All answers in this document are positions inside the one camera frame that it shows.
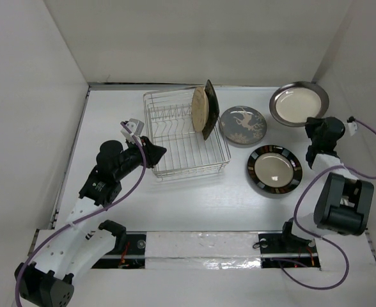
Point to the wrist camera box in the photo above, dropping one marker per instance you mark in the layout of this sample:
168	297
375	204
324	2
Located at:
132	129
351	126

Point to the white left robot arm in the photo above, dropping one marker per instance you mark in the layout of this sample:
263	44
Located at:
50	274

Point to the black striped rim plate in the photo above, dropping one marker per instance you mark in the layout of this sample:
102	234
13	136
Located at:
274	169

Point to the black floral square plate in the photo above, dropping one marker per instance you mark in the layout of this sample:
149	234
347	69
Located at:
213	110

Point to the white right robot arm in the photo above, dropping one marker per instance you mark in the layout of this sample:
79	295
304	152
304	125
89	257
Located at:
344	203

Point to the grey deer round plate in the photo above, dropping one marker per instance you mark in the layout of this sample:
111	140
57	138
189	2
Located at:
243	125

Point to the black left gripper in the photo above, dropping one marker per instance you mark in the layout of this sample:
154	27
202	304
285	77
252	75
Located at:
153	153

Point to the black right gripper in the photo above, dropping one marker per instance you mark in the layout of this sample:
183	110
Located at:
311	122

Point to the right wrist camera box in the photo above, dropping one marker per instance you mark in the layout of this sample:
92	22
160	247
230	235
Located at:
351	126

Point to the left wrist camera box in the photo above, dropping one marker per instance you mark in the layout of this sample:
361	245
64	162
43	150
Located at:
132	129

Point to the brown rim cream plate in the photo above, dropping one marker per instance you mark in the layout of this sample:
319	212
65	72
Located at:
292	104

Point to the beige floral round plate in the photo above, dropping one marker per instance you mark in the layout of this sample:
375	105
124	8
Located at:
199	109

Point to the wire dish rack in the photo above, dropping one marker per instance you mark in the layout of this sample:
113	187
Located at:
169	125

